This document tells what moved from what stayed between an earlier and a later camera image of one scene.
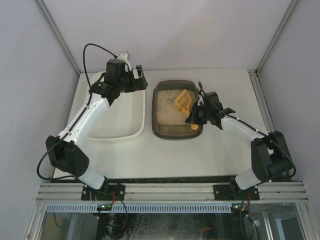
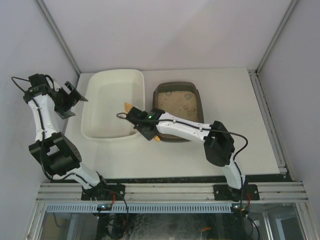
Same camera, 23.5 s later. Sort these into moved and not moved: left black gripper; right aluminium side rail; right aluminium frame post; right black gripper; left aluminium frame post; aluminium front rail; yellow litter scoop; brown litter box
Moved: left black gripper; yellow litter scoop; right black gripper
Not moved: right aluminium frame post; brown litter box; left aluminium frame post; right aluminium side rail; aluminium front rail
